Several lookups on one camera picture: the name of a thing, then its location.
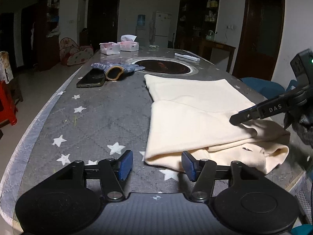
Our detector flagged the cream sweater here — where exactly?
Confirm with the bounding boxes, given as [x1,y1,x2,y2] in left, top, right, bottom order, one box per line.
[144,75,290,174]

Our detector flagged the right gloved hand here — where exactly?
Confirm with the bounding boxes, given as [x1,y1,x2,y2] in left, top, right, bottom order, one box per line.
[283,98,313,150]

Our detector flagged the blue sofa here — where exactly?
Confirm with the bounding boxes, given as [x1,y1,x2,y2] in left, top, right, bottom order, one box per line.
[240,78,299,100]

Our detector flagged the dark wooden side table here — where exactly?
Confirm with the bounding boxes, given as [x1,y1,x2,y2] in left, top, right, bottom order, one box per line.
[198,39,236,73]

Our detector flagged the glass kettle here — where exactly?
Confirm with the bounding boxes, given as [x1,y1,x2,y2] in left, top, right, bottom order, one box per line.
[205,30,216,41]

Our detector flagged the white remote control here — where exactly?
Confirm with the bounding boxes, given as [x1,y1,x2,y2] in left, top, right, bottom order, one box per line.
[174,53,200,63]

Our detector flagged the round induction cooktop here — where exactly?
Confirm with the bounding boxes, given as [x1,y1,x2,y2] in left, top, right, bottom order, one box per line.
[131,57,198,75]

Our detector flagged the black smartphone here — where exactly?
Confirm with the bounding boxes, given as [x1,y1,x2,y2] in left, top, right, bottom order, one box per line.
[76,69,106,88]

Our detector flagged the blue knit work glove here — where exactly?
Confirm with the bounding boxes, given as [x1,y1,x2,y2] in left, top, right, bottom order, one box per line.
[91,63,145,81]

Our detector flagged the red plastic stool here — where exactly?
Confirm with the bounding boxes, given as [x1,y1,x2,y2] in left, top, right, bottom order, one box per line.
[0,81,17,126]

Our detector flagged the small white tissue box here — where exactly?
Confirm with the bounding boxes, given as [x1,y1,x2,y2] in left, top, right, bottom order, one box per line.
[100,42,121,55]

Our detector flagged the spotted play tent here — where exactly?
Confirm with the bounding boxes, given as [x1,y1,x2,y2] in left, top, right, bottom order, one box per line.
[59,37,94,66]

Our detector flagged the white refrigerator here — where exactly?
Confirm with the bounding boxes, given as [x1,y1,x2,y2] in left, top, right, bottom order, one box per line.
[151,11,172,48]

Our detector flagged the pink white tissue box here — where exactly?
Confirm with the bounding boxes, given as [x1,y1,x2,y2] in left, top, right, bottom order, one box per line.
[117,34,139,52]

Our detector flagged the water dispenser with bottle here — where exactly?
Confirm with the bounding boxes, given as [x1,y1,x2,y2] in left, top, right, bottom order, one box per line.
[135,14,147,47]

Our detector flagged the white paper carton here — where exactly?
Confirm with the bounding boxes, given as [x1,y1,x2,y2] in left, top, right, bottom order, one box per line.
[0,51,14,84]

